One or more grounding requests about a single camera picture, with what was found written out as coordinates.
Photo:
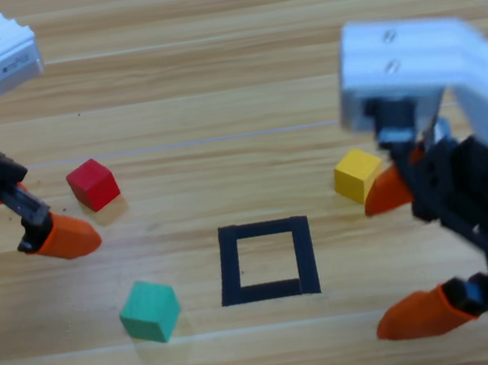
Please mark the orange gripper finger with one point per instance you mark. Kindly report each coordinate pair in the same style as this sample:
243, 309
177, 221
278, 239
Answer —
388, 195
424, 314
68, 238
22, 186

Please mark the yellow wooden cube block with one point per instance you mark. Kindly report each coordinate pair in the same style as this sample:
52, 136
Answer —
355, 175

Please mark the red wooden cube block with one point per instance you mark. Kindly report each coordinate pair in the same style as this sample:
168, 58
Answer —
93, 186

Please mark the green wooden cube block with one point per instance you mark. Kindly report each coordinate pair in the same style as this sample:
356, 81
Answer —
150, 311

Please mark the black tape rectangle outline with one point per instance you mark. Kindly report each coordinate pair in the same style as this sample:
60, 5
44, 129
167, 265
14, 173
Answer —
228, 263

